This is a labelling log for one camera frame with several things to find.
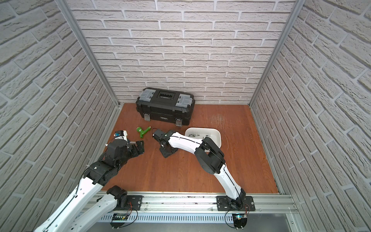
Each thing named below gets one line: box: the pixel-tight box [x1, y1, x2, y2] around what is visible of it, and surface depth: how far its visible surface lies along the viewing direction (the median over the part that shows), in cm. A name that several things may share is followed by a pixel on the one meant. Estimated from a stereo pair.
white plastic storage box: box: [184, 127, 222, 149], surface depth 101 cm
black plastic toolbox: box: [135, 87, 196, 128], surface depth 101 cm
